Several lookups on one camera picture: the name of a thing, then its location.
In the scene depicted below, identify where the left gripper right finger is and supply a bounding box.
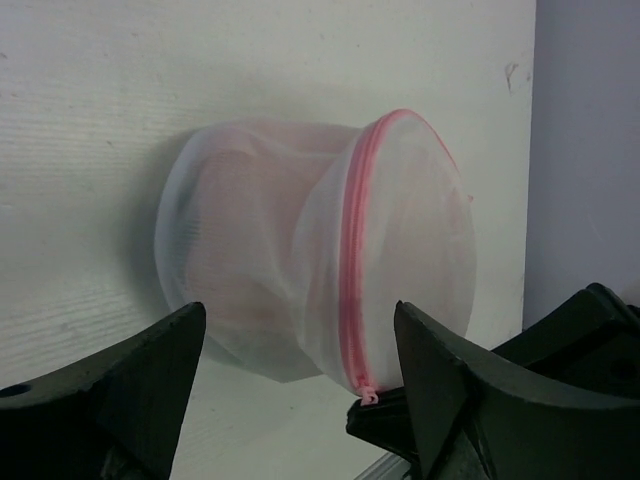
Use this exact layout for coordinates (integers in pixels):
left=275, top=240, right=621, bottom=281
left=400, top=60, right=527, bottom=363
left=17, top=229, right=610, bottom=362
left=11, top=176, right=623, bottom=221
left=395, top=303, right=639, bottom=479

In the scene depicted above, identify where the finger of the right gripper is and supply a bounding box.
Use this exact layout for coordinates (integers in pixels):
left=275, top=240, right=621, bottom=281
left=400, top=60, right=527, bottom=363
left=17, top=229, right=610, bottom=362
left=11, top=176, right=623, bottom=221
left=346, top=389, right=415, bottom=453

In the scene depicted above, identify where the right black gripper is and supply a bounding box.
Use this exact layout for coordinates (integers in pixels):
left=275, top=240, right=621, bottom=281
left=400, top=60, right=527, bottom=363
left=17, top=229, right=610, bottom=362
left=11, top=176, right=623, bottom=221
left=493, top=283, right=639, bottom=390

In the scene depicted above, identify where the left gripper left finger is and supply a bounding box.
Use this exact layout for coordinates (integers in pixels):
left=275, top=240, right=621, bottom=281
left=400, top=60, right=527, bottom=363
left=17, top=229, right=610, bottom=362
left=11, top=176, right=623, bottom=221
left=1, top=303, right=206, bottom=479

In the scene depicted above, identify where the white mesh laundry bag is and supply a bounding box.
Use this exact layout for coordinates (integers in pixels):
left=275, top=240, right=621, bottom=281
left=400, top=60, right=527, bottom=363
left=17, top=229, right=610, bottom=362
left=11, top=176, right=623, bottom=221
left=154, top=109, right=476, bottom=404

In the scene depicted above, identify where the aluminium mounting rail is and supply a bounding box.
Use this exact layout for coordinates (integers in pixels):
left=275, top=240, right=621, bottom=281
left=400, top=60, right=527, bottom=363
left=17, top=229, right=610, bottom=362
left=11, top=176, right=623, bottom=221
left=355, top=453, right=420, bottom=480

